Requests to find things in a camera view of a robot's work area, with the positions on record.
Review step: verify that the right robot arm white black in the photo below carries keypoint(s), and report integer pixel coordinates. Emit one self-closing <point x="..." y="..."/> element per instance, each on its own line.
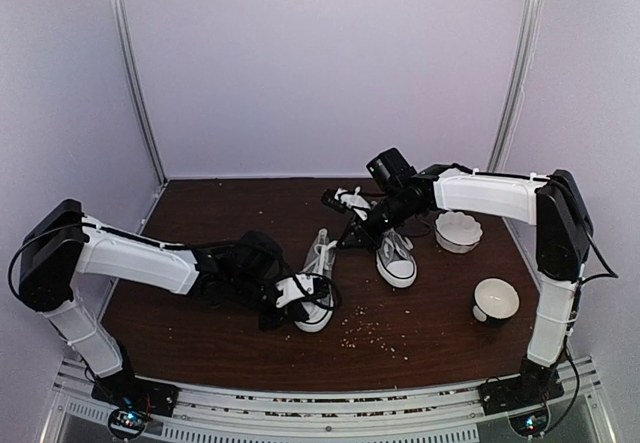
<point x="551" y="205"/>

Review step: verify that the right aluminium frame post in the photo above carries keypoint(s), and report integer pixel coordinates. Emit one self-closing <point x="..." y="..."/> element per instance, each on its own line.
<point x="514" y="98"/>

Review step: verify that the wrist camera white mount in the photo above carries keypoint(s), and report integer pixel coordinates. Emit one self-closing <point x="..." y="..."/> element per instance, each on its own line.
<point x="294" y="288"/>
<point x="341" y="200"/>

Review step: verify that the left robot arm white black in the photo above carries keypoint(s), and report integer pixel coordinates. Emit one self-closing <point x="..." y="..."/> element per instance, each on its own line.
<point x="67" y="242"/>

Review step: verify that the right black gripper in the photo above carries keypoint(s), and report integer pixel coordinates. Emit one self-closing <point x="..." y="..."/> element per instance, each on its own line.
<point x="367" y="238"/>

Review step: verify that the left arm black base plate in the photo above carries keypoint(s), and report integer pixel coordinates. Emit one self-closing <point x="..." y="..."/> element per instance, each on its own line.
<point x="143" y="396"/>

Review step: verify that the left aluminium frame post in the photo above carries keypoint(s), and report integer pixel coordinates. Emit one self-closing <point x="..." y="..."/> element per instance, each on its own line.
<point x="136" y="91"/>

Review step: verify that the white fluted ceramic bowl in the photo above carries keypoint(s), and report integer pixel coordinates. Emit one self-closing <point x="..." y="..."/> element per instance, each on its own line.
<point x="457" y="232"/>

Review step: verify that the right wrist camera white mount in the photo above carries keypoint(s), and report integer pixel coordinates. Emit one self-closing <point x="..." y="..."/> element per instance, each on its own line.
<point x="341" y="200"/>

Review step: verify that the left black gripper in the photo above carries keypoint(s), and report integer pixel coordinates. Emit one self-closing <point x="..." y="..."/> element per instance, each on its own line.
<point x="285" y="317"/>

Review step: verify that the front aluminium rail frame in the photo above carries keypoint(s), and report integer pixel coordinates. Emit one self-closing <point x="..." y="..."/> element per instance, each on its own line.
<point x="443" y="413"/>

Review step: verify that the black and white bowl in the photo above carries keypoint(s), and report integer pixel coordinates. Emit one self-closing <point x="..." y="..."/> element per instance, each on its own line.
<point x="494" y="303"/>

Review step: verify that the grey sneaker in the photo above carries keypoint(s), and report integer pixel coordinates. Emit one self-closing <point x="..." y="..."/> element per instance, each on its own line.
<point x="394" y="260"/>
<point x="319" y="263"/>

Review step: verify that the aluminium frame post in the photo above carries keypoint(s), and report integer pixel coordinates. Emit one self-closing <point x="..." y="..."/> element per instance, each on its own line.
<point x="136" y="91"/>
<point x="514" y="98"/>

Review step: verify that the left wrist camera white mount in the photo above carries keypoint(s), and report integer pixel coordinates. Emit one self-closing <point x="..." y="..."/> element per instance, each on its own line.
<point x="294" y="288"/>

